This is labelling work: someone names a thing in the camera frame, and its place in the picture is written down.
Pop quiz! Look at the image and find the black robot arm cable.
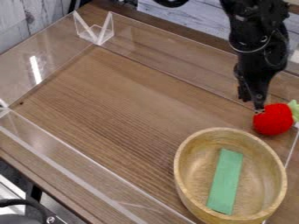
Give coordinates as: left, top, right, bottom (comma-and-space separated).
152, 0, 192, 9

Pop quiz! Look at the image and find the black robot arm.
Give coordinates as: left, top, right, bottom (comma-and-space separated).
219, 0, 290, 113

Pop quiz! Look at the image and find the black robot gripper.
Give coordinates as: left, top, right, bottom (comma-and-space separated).
232, 43, 290, 113

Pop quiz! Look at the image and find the clear acrylic corner bracket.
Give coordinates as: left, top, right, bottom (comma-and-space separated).
72, 11, 115, 46

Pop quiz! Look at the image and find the black metal table frame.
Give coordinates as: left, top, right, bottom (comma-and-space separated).
0, 159, 86, 224

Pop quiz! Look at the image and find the clear acrylic tray enclosure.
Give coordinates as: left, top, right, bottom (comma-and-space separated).
0, 5, 299, 224

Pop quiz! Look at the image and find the green rectangular block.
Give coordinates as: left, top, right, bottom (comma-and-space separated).
207, 149, 243, 215

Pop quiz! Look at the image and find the wooden bowl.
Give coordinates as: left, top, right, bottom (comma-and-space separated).
172, 128, 287, 224

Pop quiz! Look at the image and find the red plush strawberry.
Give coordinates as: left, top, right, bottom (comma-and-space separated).
252, 100, 299, 136

